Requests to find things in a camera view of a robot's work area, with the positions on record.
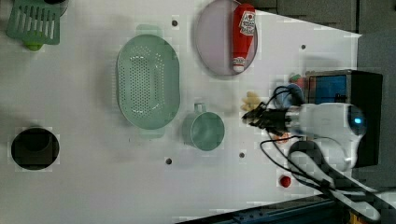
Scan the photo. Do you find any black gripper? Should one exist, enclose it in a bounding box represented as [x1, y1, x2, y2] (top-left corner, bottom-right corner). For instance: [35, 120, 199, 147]
[242, 104, 290, 133]

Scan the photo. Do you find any red plush ketchup bottle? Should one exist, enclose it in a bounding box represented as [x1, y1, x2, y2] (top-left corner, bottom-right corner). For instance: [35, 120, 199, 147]
[232, 4, 256, 73]

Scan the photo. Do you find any green oval colander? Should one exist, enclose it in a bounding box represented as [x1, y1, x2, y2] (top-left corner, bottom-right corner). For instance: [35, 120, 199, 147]
[116, 24, 180, 139]

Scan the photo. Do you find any black toy oven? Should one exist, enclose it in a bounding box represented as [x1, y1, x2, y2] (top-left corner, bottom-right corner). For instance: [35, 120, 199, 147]
[304, 70, 383, 168]

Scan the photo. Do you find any green cup with handle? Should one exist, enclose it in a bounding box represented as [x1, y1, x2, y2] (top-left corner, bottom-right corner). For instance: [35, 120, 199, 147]
[181, 103, 225, 151]

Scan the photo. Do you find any yellow plush peeled banana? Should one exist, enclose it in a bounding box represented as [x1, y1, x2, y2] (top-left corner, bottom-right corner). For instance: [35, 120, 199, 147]
[241, 91, 262, 112]

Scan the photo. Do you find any orange slice toy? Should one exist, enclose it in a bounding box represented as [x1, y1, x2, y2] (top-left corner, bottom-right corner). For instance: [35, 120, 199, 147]
[271, 133, 290, 144]

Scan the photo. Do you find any blue metal frame rail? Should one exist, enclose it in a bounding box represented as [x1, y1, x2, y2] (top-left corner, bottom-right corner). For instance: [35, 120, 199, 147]
[178, 200, 345, 224]

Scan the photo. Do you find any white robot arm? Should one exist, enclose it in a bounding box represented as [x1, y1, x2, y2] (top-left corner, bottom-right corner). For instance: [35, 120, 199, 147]
[242, 102, 395, 224]

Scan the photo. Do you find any grey round plate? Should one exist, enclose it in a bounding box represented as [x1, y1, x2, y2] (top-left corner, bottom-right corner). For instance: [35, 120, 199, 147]
[195, 0, 258, 76]

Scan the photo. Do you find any blue bowl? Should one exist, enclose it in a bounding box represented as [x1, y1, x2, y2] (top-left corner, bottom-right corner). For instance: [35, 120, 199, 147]
[274, 83, 304, 108]

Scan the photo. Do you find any large black cylinder cup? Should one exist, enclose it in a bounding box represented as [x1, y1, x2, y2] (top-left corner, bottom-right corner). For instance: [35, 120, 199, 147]
[11, 127, 60, 171]

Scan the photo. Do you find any red green toy vegetable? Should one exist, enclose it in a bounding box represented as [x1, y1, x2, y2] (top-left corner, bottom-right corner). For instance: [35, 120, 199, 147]
[289, 74, 305, 89]

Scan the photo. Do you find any green slotted dish rack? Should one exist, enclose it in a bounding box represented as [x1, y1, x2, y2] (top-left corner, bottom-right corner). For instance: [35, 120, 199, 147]
[6, 0, 68, 51]

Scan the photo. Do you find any red strawberry toy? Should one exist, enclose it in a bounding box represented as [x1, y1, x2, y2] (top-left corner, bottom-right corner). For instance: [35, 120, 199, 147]
[279, 175, 291, 188]

